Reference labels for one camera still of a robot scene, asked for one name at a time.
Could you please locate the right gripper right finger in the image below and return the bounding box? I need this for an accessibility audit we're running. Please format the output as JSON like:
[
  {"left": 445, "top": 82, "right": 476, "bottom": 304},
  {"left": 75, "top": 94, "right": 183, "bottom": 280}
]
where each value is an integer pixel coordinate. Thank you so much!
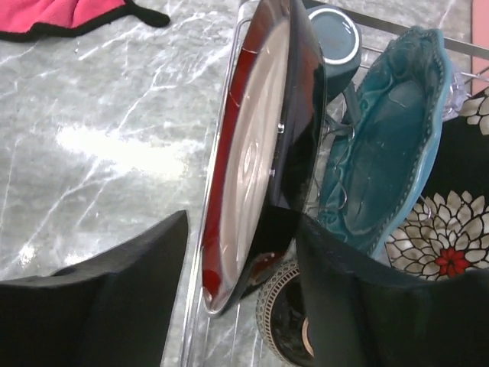
[{"left": 296, "top": 216, "right": 488, "bottom": 366}]

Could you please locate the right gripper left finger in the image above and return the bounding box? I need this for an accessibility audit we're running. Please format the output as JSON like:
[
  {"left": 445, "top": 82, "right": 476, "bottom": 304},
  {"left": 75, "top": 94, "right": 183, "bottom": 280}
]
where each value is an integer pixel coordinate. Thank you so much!
[{"left": 1, "top": 210, "right": 189, "bottom": 366}]

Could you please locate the black patterned ceramic bowl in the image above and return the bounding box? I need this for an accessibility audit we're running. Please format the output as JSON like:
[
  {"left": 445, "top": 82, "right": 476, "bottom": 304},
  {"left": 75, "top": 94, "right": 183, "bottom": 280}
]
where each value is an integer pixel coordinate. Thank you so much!
[{"left": 255, "top": 260, "right": 314, "bottom": 366}]

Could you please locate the black floral square plate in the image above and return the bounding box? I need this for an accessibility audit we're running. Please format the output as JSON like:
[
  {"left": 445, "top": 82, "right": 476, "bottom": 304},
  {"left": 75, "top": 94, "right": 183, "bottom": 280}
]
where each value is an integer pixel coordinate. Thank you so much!
[{"left": 385, "top": 89, "right": 488, "bottom": 281}]

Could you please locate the teal round plate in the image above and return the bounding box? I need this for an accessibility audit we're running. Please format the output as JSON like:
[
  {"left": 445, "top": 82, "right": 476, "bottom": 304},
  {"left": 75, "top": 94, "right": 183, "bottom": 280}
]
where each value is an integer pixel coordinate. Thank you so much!
[{"left": 317, "top": 26, "right": 452, "bottom": 256}]

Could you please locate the beige brown-rimmed round plate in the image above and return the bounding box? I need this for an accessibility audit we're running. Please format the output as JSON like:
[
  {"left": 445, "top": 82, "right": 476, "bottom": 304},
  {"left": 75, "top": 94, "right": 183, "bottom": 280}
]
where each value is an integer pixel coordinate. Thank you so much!
[{"left": 201, "top": 1, "right": 326, "bottom": 316}]

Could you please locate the clear faceted glass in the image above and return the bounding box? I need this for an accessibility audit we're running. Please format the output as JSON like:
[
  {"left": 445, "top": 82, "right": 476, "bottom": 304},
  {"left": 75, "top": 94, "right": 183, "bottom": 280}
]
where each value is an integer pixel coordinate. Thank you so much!
[{"left": 442, "top": 70, "right": 468, "bottom": 122}]

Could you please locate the grey blue ceramic mug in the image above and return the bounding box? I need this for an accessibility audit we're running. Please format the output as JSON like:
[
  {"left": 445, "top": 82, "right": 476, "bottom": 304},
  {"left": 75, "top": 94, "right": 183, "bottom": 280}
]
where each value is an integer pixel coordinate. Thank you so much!
[{"left": 308, "top": 5, "right": 362, "bottom": 125}]

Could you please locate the red black oven mitt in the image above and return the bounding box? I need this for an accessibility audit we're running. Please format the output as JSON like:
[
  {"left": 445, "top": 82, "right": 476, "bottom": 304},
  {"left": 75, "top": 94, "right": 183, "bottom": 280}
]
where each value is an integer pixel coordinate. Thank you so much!
[{"left": 1, "top": 0, "right": 170, "bottom": 43}]

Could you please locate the pink divided organizer tray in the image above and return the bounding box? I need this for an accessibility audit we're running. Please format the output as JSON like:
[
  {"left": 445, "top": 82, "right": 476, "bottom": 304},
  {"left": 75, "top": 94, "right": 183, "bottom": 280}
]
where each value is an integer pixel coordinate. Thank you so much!
[{"left": 471, "top": 0, "right": 488, "bottom": 50}]

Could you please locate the metal wire dish rack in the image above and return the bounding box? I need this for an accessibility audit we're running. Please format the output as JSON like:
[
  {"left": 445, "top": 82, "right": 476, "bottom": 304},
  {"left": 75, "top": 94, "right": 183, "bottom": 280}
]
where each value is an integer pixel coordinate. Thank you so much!
[{"left": 181, "top": 1, "right": 488, "bottom": 366}]

